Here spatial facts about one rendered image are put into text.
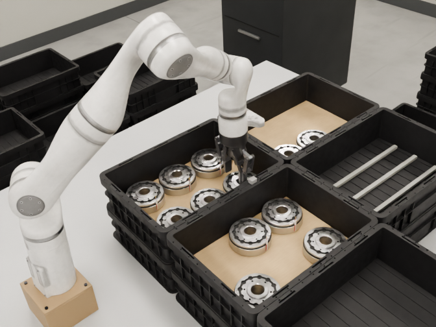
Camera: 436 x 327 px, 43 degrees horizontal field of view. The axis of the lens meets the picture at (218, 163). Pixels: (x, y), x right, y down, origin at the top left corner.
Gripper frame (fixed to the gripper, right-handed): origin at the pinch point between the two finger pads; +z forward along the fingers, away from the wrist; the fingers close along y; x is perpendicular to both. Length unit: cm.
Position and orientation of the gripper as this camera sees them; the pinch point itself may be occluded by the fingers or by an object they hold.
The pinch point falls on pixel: (235, 172)
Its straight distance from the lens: 150.7
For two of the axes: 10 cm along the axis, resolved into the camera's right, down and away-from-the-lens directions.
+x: 7.8, -4.2, 4.7
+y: 6.3, 4.5, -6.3
